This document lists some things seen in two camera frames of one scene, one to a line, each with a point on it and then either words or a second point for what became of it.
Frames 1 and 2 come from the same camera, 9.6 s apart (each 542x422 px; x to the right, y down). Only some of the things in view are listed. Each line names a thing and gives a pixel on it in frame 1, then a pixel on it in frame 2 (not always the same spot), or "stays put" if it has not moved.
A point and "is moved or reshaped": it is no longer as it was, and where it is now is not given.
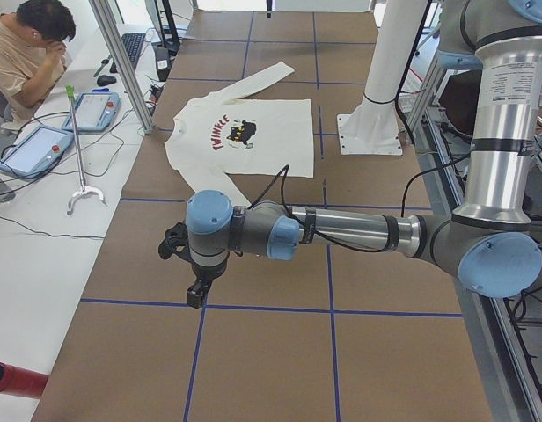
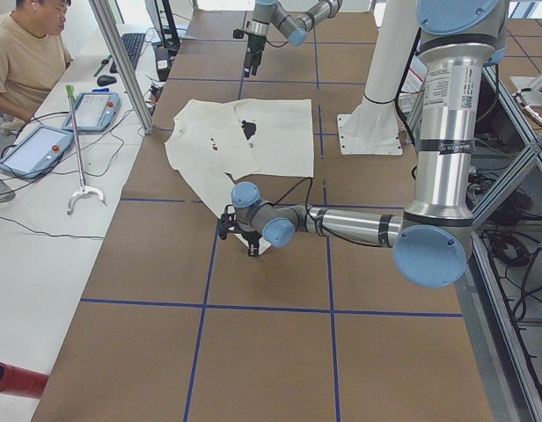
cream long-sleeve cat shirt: x=217 y=136 is moved or reshaped
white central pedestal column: x=373 y=128 stays put
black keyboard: x=133 y=44 stays put
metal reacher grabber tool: x=85 y=189 stays put
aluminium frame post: x=106 y=15 stays put
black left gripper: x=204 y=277 → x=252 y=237
